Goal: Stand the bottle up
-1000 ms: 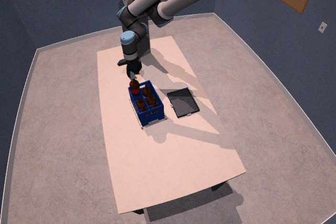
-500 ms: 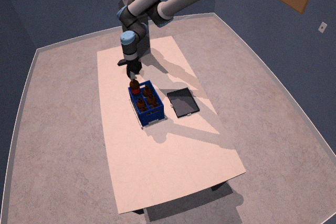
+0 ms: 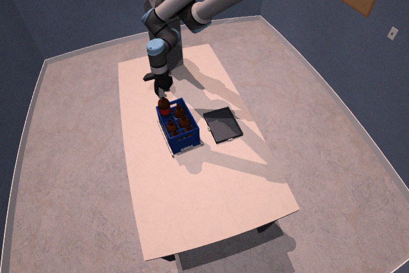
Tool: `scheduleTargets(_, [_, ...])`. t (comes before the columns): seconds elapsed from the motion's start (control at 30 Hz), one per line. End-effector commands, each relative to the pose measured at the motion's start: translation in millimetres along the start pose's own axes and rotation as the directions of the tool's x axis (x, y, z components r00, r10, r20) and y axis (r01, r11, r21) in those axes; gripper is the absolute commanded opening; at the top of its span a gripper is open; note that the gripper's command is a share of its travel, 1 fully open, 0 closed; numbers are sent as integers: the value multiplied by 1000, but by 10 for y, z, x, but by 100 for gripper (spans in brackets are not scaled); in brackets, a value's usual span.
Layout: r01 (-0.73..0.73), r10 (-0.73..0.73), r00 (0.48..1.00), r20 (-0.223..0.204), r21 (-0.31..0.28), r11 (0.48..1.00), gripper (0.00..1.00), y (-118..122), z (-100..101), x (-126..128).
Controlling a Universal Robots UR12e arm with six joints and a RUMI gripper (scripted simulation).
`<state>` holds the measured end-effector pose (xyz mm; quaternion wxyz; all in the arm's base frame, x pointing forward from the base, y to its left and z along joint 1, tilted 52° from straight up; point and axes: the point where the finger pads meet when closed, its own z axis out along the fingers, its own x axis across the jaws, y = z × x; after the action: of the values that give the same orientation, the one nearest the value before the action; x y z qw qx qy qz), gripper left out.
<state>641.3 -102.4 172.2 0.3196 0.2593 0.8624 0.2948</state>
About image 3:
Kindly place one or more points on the dark blue plastic crate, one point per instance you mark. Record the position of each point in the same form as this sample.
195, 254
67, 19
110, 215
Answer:
174, 144

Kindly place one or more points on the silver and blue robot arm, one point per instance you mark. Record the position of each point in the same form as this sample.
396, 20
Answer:
195, 15

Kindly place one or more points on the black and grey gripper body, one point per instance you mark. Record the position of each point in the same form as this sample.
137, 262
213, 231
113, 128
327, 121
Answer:
163, 82

